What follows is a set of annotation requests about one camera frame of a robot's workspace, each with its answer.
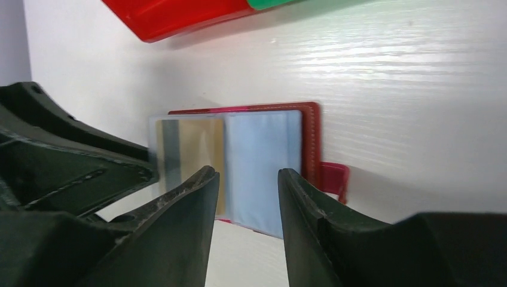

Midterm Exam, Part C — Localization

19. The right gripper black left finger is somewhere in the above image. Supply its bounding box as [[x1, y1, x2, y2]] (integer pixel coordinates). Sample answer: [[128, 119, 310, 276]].
[[1, 166, 220, 286]]

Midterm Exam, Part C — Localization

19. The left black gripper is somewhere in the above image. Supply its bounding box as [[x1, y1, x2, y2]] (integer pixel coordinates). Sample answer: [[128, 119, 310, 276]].
[[1, 82, 158, 217]]

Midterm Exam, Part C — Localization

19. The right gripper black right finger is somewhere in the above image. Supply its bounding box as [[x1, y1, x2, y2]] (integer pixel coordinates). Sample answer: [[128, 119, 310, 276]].
[[278, 169, 506, 286]]

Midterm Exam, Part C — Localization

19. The red leather card holder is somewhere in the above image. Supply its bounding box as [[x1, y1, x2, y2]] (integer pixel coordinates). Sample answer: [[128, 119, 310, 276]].
[[148, 102, 348, 238]]

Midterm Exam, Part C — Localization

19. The left red plastic bin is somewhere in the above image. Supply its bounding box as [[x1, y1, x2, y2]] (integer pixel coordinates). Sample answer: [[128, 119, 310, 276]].
[[103, 0, 255, 43]]

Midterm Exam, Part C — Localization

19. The green plastic bin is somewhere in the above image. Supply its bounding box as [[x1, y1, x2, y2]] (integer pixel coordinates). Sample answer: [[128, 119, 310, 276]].
[[247, 0, 295, 11]]

